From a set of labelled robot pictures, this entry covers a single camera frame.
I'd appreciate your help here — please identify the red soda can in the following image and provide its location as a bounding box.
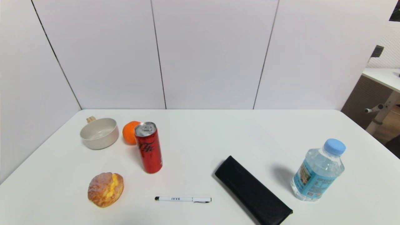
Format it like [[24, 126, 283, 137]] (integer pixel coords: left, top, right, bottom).
[[134, 122, 163, 174]]

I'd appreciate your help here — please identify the orange fruit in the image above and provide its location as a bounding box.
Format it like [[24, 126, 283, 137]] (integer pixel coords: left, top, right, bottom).
[[122, 121, 142, 145]]

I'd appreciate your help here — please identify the white pen with black tip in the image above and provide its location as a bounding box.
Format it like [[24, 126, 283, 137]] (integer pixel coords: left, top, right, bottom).
[[155, 196, 212, 204]]

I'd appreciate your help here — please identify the black fabric case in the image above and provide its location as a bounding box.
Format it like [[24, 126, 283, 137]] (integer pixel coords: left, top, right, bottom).
[[214, 155, 293, 225]]

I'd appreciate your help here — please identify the cream filled bread bun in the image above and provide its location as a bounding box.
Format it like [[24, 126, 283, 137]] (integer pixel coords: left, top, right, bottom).
[[87, 172, 124, 208]]

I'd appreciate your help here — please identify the water bottle with blue cap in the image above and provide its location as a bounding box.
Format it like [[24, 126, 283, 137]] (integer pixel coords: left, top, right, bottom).
[[291, 138, 347, 202]]

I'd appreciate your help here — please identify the brown perforated desk panel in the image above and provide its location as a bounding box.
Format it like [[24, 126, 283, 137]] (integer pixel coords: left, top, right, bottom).
[[341, 74, 392, 129]]

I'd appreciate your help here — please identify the white background desk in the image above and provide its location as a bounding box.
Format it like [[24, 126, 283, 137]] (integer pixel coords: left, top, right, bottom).
[[362, 67, 400, 135]]

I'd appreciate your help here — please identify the dark chair seat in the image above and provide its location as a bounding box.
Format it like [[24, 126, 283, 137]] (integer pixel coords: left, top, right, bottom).
[[385, 135, 400, 159]]

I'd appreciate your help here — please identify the beige bowl with wooden handle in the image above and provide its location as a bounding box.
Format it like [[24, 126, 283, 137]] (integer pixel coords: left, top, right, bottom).
[[80, 116, 120, 150]]

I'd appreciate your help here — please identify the desk crank handle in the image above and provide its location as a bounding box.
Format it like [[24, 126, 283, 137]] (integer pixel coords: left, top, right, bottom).
[[364, 104, 385, 113]]

